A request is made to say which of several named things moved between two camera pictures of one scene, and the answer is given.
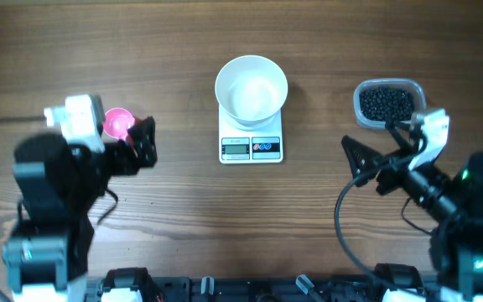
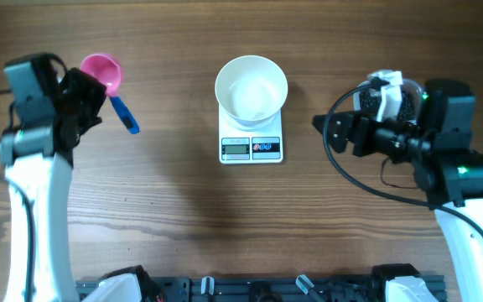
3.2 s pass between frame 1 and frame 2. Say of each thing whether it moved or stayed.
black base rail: stayed
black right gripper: moved
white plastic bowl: stayed
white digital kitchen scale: stayed
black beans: stayed
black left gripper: moved
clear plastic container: stayed
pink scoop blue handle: moved
